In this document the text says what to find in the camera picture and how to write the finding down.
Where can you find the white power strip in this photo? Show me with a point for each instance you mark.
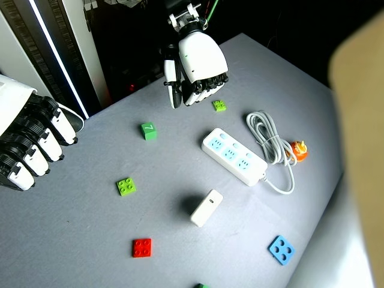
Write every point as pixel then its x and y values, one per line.
pixel 234 156

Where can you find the red studded brick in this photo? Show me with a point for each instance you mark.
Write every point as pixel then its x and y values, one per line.
pixel 142 248

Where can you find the grey table cloth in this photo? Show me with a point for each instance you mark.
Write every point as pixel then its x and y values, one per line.
pixel 90 225

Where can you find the small orange toy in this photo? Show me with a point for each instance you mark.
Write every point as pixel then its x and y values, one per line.
pixel 300 154

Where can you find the green number seven cube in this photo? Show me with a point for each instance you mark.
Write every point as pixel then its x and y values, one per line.
pixel 149 132

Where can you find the white charger block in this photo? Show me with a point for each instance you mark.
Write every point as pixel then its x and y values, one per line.
pixel 205 210

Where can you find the green studded brick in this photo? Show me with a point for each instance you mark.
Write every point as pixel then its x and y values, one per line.
pixel 219 106
pixel 126 187

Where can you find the blurred beige object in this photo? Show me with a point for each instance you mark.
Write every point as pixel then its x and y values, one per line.
pixel 360 120

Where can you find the blue four-hole foam block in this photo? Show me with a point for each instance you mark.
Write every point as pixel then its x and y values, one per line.
pixel 282 250

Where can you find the dark green block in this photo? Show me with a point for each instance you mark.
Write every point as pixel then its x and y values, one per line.
pixel 201 286

